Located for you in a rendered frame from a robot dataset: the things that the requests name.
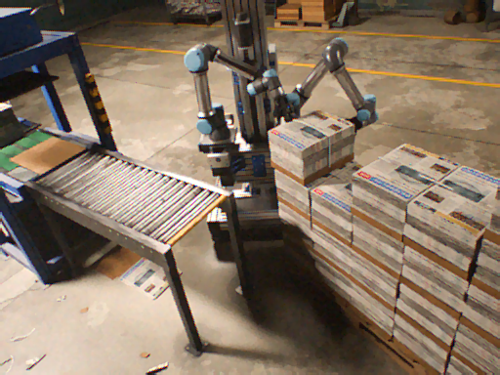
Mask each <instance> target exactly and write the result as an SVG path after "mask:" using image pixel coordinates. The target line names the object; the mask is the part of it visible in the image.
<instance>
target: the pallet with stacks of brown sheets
mask: <svg viewBox="0 0 500 375"><path fill-rule="evenodd" d="M287 1H288V4H285V5H282V6H280V7H279V8H277V19H275V20H274V26H275V27H294V28H312V29H330V28H331V23H332V22H333V21H337V19H338V18H339V16H340V14H341V12H342V7H343V6H344V4H343V0H287ZM288 21H290V22H296V23H297V25H298V26H296V25H283V23H284V22H288ZM306 22H313V23H322V27H316V26H306Z"/></svg>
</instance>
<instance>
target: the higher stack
mask: <svg viewBox="0 0 500 375"><path fill-rule="evenodd" d="M494 196H495V198H494V199H495V200H494V203H493V210H492V212H493V213H492V218H491V220H490V224H489V225H488V226H487V229H488V230H491V231H492V232H496V233H497V234H499V235H500V185H499V186H498V187H497V192H496V195H494ZM477 264H478V267H477V268H476V273H475V276H474V277H475V278H478V279H479V280H481V281H482V282H483V283H486V284H487V285H489V286H490V287H493V288H494V289H495V290H497V291H500V246H498V245H496V244H495V243H493V242H490V241H488V240H487V239H483V241H482V246H481V248H480V252H479V260H478V261H477ZM468 294H469V296H468V299H467V300H468V301H467V303H466V304H465V305H464V310H463V314H462V315H463V317H464V318H465V319H468V320H469V321H470V322H471V323H473V324H475V325H476V326H477V327H479V328H481V329H482V330H483V331H486V332H487V333H488V334H489V335H492V336H493V337H495V339H498V340H499V341H500V301H499V300H496V299H494V297H492V296H490V295H488V294H486V293H485V292H482V291H481V290H480V289H478V288H477V287H475V286H474V285H473V284H470V288H469V292H468ZM457 330H458V332H457V333H456V338H455V339H454V340H455V341H456V342H455V343H454V347H453V351H456V352H457V353H458V354H460V355H461V356H462V357H464V358H466V359H467V360H468V361H469V362H471V363H472V364H473V365H474V366H476V367H477V368H479V369H480V370H482V371H483V372H484V373H486V374H487V375H500V349H498V348H496V347H495V346H494V345H493V344H491V343H489V342H488V341H487V340H484V339H483V338H482V337H481V336H480V335H478V334H477V333H476V332H473V331H472V330H471V329H470V328H467V327H466V326H465V325H463V324H461V323H460V322H459V329H457ZM445 375H479V374H477V373H476V372H474V371H473V370H471V369H470V368H469V367H468V366H466V365H465V364H464V363H461V361H460V360H458V359H457V358H455V357H454V356H452V357H451V359H450V362H449V365H448V368H447V370H446V372H445Z"/></svg>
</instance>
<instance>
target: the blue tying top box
mask: <svg viewBox="0 0 500 375"><path fill-rule="evenodd" d="M32 12H33V11H32V9H31V8H2V9H0V56H1V55H3V54H6V53H8V52H11V51H15V50H17V49H19V48H22V47H24V46H27V45H32V44H34V43H36V42H39V41H41V40H44V38H43V36H42V34H41V30H40V28H39V26H38V24H37V20H36V18H35V16H34V15H33V16H32V17H31V18H29V15H30V14H31V13H32Z"/></svg>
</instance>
